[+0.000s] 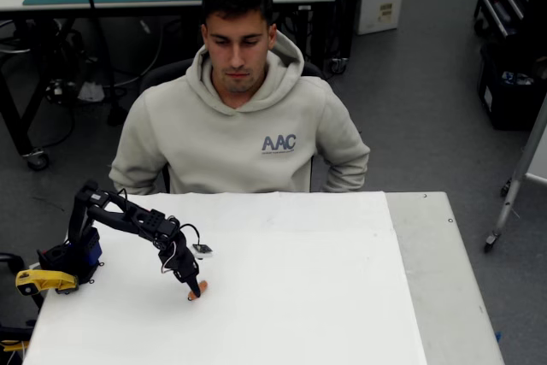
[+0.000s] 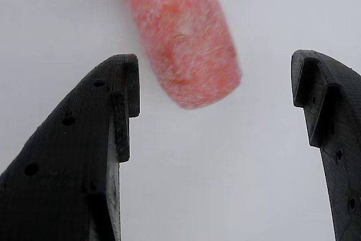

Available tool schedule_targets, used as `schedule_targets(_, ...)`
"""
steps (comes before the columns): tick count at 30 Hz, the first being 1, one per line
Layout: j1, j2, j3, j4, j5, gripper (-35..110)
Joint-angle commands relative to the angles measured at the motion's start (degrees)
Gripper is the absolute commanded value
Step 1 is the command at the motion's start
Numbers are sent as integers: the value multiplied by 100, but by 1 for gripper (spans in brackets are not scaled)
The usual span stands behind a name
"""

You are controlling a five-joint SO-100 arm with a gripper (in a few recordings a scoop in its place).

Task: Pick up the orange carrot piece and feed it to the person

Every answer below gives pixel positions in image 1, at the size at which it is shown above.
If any orange food piece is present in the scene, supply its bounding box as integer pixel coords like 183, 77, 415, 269
187, 280, 209, 302

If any large white paper sheet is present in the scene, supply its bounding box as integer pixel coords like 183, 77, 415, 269
21, 191, 428, 365

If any man in beige hoodie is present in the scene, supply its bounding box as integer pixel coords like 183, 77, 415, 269
109, 0, 371, 195

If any yellow table clamp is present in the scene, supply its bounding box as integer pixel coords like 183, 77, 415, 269
15, 269, 80, 297

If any black caster wheel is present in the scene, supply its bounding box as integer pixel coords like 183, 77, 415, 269
23, 149, 50, 172

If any yellow black clamp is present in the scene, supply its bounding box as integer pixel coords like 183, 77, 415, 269
0, 325, 34, 354

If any white bag on floor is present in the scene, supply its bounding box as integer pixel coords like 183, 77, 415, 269
76, 81, 106, 103

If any black slanted pole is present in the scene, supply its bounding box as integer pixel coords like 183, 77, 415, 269
75, 0, 129, 127

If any grey wheeled stand leg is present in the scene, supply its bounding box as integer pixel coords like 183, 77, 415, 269
483, 95, 547, 254

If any black storage bin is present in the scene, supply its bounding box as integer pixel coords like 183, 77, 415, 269
477, 42, 547, 132

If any black camera cable loop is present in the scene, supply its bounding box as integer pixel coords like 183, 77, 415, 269
178, 222, 203, 247

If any black curved handle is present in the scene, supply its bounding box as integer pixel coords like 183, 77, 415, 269
0, 251, 27, 283

